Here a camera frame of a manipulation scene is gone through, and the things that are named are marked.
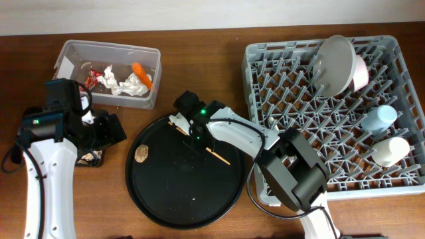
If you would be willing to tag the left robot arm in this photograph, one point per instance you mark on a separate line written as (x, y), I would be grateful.
(52, 139)

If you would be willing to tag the orange carrot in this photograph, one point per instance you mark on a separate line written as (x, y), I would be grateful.
(140, 73)

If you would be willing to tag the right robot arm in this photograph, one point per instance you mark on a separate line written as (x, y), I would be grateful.
(290, 165)

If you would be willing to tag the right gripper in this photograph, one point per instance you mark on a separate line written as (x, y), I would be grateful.
(197, 147)

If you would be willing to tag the wooden chopstick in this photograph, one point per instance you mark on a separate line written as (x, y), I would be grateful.
(207, 148)

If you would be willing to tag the white paper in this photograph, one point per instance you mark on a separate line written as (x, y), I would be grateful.
(132, 86)

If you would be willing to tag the white cup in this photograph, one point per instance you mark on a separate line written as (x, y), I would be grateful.
(390, 151)

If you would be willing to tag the red foil snack wrapper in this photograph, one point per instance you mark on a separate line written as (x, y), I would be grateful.
(91, 80)

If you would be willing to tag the grey dishwasher rack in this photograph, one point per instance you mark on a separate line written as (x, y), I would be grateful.
(279, 92)

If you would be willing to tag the black rectangular tray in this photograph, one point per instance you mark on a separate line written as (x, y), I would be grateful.
(82, 152)

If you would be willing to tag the clear plastic bin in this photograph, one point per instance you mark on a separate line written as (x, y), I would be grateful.
(78, 57)

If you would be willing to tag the pink bowl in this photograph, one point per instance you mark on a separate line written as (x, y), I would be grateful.
(361, 74)

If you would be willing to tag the brown round cookie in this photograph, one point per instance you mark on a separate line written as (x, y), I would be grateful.
(141, 153)

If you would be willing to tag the round black tray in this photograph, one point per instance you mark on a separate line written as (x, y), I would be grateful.
(178, 186)

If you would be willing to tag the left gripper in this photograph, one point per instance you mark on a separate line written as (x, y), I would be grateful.
(109, 137)

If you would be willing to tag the white plastic fork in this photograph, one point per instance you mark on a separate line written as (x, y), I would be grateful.
(180, 122)

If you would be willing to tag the light blue cup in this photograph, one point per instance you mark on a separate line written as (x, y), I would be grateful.
(379, 119)

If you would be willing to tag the grey plate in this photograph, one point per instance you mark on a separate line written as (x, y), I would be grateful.
(335, 65)

